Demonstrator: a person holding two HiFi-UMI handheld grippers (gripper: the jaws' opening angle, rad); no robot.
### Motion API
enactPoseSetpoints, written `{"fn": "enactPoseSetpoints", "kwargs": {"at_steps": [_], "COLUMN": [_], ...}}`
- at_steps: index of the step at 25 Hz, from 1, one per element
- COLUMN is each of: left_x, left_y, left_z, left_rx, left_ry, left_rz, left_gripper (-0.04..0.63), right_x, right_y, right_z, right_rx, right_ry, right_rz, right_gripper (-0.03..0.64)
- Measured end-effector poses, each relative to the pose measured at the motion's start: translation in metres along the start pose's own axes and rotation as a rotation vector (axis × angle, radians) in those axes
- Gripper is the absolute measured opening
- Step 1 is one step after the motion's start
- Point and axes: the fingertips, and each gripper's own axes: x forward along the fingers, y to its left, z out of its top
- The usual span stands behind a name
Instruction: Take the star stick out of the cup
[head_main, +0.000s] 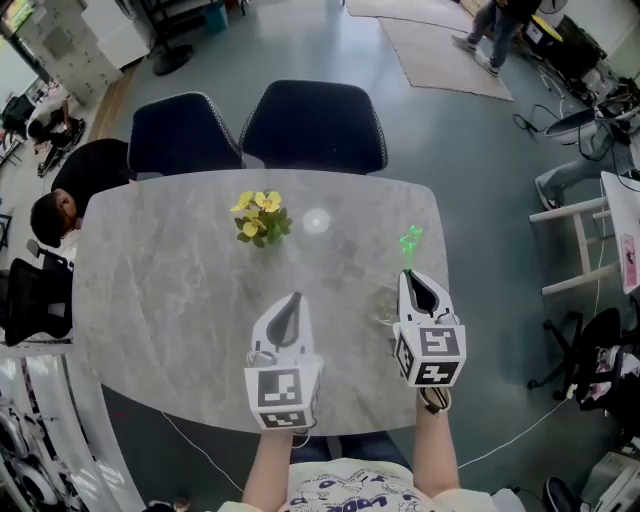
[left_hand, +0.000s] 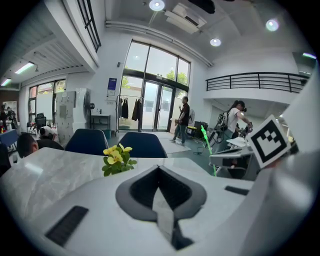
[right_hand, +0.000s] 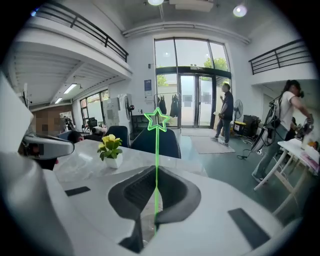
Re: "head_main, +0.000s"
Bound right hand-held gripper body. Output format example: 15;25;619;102
393;317;467;389

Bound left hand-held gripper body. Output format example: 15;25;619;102
243;347;324;431

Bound person's left forearm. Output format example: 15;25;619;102
242;429;297;507

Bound person's right forearm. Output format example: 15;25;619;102
410;394;461;502

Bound person's blue jeans legs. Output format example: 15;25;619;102
289;431;412;472

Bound yellow flower in white pot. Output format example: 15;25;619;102
229;189;294;249

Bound person's printed white shirt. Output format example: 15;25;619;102
214;458;526;512

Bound pink and white cloth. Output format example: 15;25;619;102
592;347;627;397

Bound dark upholstered dining chair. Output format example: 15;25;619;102
128;92;245;177
239;79;390;177

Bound pink book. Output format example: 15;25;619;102
619;232;640;290

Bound white desk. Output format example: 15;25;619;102
529;170;640;297

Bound beige door mat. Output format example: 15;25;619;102
377;17;515;103

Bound black bin with yellow lid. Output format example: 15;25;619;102
523;14;565;52

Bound grey door mat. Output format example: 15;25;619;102
345;0;482;34

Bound teal bin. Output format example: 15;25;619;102
203;2;231;34

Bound dark gripper wrist strap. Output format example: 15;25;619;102
419;385;453;416

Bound white floor cable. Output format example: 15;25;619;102
457;398;572;471

